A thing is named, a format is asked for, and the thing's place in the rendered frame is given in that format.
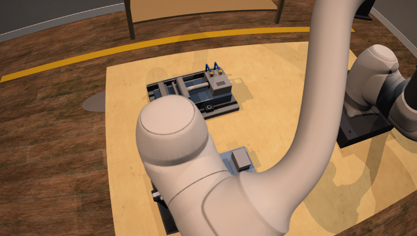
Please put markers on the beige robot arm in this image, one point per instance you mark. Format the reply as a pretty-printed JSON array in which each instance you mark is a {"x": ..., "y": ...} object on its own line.
[{"x": 181, "y": 159}]

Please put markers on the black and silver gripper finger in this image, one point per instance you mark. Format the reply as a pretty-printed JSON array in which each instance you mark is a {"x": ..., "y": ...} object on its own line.
[{"x": 157, "y": 198}]

